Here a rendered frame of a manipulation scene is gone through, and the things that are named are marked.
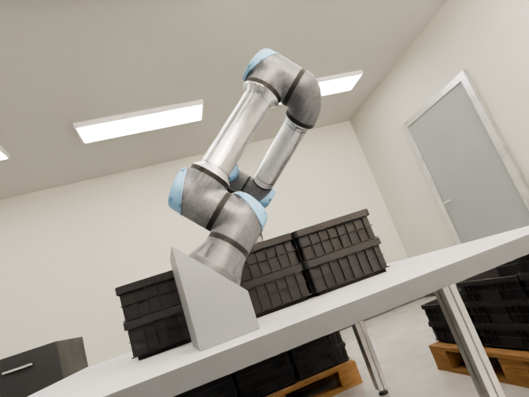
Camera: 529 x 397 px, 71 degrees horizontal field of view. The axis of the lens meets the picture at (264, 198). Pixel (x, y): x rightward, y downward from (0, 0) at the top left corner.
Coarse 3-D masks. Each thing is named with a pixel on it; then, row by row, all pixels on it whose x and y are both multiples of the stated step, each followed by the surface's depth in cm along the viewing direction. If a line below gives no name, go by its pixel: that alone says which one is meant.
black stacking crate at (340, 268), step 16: (368, 240) 129; (336, 256) 126; (352, 256) 128; (368, 256) 129; (304, 272) 130; (320, 272) 125; (336, 272) 126; (352, 272) 126; (368, 272) 127; (384, 272) 128; (320, 288) 123; (336, 288) 125
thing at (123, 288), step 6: (150, 276) 117; (156, 276) 117; (162, 276) 117; (168, 276) 117; (132, 282) 115; (138, 282) 116; (144, 282) 116; (150, 282) 116; (156, 282) 116; (120, 288) 114; (126, 288) 115; (132, 288) 115; (120, 294) 114
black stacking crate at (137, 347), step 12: (156, 312) 114; (168, 312) 114; (180, 312) 116; (132, 324) 112; (144, 324) 112; (156, 324) 114; (168, 324) 114; (180, 324) 115; (132, 336) 112; (144, 336) 112; (156, 336) 113; (168, 336) 113; (180, 336) 114; (132, 348) 113; (144, 348) 112; (156, 348) 112; (168, 348) 113
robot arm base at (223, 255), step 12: (216, 240) 91; (228, 240) 91; (192, 252) 91; (204, 252) 90; (216, 252) 88; (228, 252) 89; (240, 252) 92; (204, 264) 86; (216, 264) 86; (228, 264) 88; (240, 264) 92; (228, 276) 87; (240, 276) 91
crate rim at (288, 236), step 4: (276, 236) 125; (280, 236) 126; (284, 236) 126; (288, 236) 126; (264, 240) 124; (268, 240) 125; (272, 240) 125; (276, 240) 125; (280, 240) 125; (284, 240) 125; (256, 244) 124; (260, 244) 124; (264, 244) 124; (268, 244) 124; (272, 244) 124; (252, 248) 123; (256, 248) 123; (260, 248) 123
